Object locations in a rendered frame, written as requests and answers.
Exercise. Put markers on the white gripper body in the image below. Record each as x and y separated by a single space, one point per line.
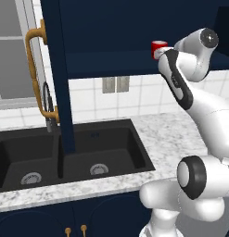
157 53

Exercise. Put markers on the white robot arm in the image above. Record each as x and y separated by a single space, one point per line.
218 123

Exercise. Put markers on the navy base cabinet door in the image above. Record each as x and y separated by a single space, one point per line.
32 223
116 216

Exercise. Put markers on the gold cabinet knob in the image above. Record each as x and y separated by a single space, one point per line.
83 230
68 232

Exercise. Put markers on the red cup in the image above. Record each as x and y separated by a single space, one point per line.
157 44

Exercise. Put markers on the black double sink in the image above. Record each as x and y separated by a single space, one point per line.
112 148

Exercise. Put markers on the dark grey tap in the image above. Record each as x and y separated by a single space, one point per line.
49 120

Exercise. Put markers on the silver sink drain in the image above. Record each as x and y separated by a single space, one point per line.
31 178
99 169

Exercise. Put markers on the white framed window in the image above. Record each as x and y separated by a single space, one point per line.
10 52

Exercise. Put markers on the navy wall cabinet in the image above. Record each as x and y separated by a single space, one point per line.
119 34

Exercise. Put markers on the grey wall socket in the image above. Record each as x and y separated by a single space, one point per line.
108 85
123 84

